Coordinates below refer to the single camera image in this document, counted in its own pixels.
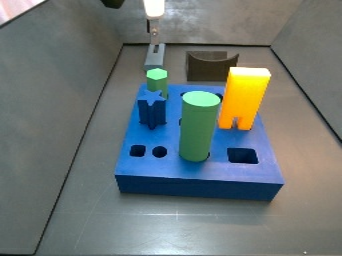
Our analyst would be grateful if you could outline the green cylinder peg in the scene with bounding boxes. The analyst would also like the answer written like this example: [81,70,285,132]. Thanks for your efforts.
[179,91,221,162]

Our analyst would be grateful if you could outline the blue foam peg base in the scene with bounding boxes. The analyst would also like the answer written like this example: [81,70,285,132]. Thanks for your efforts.
[115,85,285,201]

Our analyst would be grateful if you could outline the green hexagonal peg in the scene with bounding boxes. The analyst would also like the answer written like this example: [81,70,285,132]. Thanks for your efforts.
[146,68,169,98]

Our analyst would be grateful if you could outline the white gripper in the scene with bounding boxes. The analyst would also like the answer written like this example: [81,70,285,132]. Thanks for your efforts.
[143,0,165,45]

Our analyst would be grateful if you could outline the dark blue star peg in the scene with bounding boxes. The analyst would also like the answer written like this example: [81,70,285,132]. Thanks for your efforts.
[138,90,167,130]

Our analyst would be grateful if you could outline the yellow slotted block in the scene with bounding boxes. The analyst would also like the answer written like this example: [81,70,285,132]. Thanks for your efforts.
[218,67,272,130]

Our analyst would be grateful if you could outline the light blue square-circle object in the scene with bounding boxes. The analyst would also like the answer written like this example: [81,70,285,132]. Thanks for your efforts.
[145,43,166,71]

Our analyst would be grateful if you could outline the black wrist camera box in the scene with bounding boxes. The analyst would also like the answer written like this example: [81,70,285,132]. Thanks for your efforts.
[101,0,126,9]

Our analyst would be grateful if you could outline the black curved fixture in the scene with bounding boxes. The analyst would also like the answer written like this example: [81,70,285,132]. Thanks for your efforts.
[186,51,240,81]

